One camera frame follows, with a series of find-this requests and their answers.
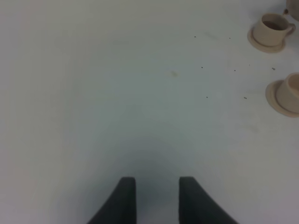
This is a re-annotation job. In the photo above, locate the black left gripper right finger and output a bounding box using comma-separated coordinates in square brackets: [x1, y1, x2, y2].
[178, 177, 237, 224]

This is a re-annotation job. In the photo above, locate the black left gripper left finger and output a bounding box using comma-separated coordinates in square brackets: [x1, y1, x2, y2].
[88, 177, 136, 224]

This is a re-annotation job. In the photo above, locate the beige ceramic teapot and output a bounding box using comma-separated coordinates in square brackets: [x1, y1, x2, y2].
[283, 0, 299, 21]

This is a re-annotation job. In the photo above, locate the near beige saucer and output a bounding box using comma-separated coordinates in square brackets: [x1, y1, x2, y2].
[265, 80, 299, 118]

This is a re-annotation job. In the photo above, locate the beige saucer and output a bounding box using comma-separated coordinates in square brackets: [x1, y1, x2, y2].
[247, 27, 285, 54]
[265, 80, 299, 118]

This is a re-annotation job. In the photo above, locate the near beige teacup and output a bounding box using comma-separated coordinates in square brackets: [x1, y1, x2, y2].
[276, 73, 299, 113]

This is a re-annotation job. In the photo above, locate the beige teacup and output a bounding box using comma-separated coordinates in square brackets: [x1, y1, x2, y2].
[252, 13, 296, 47]
[276, 73, 299, 113]

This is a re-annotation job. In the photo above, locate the far beige saucer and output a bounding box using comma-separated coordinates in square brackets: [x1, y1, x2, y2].
[247, 27, 285, 54]

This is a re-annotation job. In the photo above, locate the far beige teacup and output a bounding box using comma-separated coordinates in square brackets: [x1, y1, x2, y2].
[252, 13, 296, 47]

